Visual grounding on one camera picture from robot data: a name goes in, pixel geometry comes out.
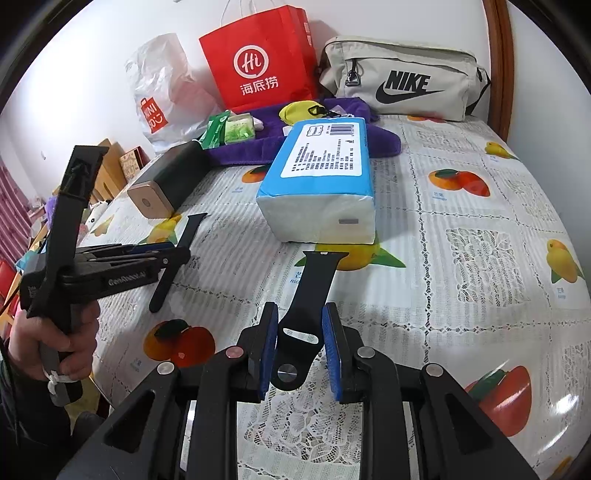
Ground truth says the black watch strap with pin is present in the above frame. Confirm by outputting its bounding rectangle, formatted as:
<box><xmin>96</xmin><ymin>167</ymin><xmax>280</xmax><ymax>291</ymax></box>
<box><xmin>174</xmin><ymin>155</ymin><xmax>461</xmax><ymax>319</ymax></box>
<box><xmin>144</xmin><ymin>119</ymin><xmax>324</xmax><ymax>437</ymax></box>
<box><xmin>270</xmin><ymin>249</ymin><xmax>341</xmax><ymax>393</ymax></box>

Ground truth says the fruit print lace tablecloth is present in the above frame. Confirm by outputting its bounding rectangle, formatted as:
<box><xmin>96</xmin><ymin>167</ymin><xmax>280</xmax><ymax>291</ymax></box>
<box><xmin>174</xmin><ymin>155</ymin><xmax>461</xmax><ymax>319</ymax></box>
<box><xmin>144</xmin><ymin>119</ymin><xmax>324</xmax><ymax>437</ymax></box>
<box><xmin>76</xmin><ymin>113</ymin><xmax>591</xmax><ymax>480</ymax></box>

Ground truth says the person's left hand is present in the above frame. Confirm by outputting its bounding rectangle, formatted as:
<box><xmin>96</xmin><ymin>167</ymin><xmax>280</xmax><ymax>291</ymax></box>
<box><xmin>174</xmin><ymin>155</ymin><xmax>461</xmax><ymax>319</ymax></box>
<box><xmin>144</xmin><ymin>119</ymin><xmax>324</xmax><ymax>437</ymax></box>
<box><xmin>14</xmin><ymin>302</ymin><xmax>100</xmax><ymax>382</ymax></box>

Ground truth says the purple towel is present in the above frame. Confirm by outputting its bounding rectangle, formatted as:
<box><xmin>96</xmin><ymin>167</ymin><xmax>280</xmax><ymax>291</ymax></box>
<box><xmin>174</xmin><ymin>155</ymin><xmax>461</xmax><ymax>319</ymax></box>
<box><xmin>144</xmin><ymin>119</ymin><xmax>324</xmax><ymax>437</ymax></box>
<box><xmin>203</xmin><ymin>97</ymin><xmax>402</xmax><ymax>168</ymax></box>

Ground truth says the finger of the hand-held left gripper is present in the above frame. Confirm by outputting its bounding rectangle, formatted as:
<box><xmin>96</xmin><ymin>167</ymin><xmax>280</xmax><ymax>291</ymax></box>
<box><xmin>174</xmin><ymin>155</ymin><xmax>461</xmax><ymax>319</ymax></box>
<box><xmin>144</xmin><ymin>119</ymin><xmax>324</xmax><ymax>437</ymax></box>
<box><xmin>99</xmin><ymin>247</ymin><xmax>193</xmax><ymax>278</ymax></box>
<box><xmin>76</xmin><ymin>243</ymin><xmax>179</xmax><ymax>260</ymax></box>

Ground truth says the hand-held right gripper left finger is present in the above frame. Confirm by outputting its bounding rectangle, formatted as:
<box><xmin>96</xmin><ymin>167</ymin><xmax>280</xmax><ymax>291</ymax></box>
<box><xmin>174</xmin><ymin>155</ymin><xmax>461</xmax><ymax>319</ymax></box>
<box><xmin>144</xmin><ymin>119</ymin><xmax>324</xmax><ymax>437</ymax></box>
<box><xmin>58</xmin><ymin>302</ymin><xmax>280</xmax><ymax>480</ymax></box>

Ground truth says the yellow pouch with black strap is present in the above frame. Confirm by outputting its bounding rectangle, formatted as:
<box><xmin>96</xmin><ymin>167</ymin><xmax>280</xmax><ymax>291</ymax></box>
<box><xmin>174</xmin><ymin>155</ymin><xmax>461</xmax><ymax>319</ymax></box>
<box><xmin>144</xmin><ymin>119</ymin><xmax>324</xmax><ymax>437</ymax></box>
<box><xmin>279</xmin><ymin>102</ymin><xmax>328</xmax><ymax>125</ymax></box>

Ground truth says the person's left forearm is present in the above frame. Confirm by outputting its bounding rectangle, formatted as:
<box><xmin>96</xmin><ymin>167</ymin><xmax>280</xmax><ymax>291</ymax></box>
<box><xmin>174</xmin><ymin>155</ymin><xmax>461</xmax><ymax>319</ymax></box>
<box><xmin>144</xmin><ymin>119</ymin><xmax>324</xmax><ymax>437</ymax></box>
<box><xmin>0</xmin><ymin>339</ymin><xmax>107</xmax><ymax>480</ymax></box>

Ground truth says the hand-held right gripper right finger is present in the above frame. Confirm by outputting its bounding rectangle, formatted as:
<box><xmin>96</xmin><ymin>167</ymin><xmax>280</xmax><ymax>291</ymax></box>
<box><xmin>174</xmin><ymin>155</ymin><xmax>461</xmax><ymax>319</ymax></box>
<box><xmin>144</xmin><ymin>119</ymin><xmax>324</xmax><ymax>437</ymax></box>
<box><xmin>322</xmin><ymin>302</ymin><xmax>541</xmax><ymax>480</ymax></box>

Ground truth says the red paper shopping bag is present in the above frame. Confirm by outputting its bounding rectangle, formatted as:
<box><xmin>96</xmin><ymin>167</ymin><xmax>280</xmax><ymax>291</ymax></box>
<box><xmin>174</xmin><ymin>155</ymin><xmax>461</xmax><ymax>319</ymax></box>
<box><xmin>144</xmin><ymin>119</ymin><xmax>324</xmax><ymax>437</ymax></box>
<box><xmin>198</xmin><ymin>0</ymin><xmax>320</xmax><ymax>113</ymax></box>

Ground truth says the beige waist bag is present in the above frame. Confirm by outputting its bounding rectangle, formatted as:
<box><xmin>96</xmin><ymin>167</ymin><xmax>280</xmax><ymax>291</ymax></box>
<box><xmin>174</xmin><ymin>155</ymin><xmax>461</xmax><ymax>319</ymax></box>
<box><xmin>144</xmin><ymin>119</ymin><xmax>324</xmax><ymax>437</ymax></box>
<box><xmin>318</xmin><ymin>36</ymin><xmax>491</xmax><ymax>122</ymax></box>

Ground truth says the black watch strap with holes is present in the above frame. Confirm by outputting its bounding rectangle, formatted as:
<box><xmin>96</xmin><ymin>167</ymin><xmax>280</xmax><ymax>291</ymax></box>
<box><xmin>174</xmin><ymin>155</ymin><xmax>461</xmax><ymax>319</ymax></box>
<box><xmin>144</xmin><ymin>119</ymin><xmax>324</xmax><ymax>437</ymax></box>
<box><xmin>148</xmin><ymin>212</ymin><xmax>209</xmax><ymax>313</ymax></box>

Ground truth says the light wooden chair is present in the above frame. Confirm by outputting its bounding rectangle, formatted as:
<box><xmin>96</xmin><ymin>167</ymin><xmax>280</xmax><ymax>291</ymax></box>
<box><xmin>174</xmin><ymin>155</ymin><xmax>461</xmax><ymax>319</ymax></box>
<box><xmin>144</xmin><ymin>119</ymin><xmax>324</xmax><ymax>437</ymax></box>
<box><xmin>90</xmin><ymin>137</ymin><xmax>127</xmax><ymax>205</ymax></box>

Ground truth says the dark green wrapper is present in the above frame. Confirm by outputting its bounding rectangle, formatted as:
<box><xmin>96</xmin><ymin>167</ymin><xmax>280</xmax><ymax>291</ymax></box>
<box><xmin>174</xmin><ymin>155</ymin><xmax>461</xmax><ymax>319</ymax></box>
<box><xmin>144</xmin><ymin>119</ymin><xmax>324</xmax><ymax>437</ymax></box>
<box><xmin>199</xmin><ymin>110</ymin><xmax>232</xmax><ymax>149</ymax></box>

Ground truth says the patterned brown box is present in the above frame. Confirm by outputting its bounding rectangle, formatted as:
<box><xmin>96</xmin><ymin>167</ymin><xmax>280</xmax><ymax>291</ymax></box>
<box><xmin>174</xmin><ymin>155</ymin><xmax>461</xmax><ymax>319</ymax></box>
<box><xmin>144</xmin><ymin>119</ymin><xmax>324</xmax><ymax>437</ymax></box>
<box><xmin>119</xmin><ymin>147</ymin><xmax>148</xmax><ymax>184</ymax></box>

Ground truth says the brown wooden frame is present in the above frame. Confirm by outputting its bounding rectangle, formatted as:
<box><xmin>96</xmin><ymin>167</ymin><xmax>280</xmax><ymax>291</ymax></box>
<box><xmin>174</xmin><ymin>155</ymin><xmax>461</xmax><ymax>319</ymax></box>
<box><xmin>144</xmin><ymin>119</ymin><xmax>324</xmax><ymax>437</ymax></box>
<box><xmin>480</xmin><ymin>0</ymin><xmax>514</xmax><ymax>141</ymax></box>

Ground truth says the bronze metal tissue box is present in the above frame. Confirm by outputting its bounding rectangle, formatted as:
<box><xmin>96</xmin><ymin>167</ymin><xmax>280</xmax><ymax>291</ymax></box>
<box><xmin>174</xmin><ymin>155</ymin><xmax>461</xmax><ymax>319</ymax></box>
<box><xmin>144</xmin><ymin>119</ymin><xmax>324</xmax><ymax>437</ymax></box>
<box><xmin>127</xmin><ymin>141</ymin><xmax>211</xmax><ymax>219</ymax></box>

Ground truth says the blue tissue pack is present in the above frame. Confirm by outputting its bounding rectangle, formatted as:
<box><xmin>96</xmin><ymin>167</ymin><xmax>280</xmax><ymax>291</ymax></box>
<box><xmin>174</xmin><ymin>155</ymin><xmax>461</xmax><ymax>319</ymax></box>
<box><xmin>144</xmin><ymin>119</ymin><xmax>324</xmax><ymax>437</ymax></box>
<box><xmin>255</xmin><ymin>117</ymin><xmax>377</xmax><ymax>244</ymax></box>

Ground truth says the pink striped curtain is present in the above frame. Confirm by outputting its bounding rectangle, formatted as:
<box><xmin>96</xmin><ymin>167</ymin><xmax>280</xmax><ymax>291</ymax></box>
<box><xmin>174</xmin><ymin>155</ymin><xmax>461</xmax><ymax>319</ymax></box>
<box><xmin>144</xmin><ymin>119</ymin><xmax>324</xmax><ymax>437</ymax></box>
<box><xmin>0</xmin><ymin>157</ymin><xmax>34</xmax><ymax>265</ymax></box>

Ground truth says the white plastic shopping bag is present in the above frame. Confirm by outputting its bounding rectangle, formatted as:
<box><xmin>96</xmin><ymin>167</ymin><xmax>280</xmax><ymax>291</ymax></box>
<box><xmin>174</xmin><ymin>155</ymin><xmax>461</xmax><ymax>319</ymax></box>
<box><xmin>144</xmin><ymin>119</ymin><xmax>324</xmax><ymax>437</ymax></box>
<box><xmin>124</xmin><ymin>33</ymin><xmax>232</xmax><ymax>154</ymax></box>

